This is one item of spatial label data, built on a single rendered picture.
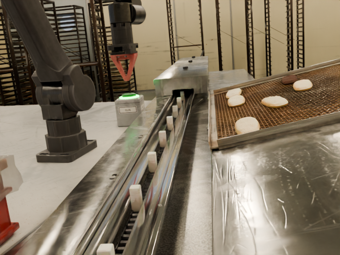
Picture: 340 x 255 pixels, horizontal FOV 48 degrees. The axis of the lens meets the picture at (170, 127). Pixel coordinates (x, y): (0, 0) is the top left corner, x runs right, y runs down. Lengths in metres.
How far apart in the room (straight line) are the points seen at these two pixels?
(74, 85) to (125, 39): 0.28
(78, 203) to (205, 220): 0.16
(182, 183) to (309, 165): 0.25
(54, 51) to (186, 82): 0.57
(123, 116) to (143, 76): 6.91
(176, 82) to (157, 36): 6.62
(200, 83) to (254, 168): 0.84
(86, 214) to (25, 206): 0.19
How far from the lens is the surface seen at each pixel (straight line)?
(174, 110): 1.01
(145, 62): 7.92
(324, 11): 8.10
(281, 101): 0.71
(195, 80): 1.26
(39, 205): 0.61
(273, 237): 0.30
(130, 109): 1.04
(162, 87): 1.27
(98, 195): 0.49
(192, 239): 0.45
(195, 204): 0.53
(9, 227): 0.53
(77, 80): 0.80
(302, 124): 0.54
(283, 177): 0.40
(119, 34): 1.03
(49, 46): 0.79
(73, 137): 0.81
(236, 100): 0.80
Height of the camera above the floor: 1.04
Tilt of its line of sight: 13 degrees down
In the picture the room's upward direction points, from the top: 5 degrees counter-clockwise
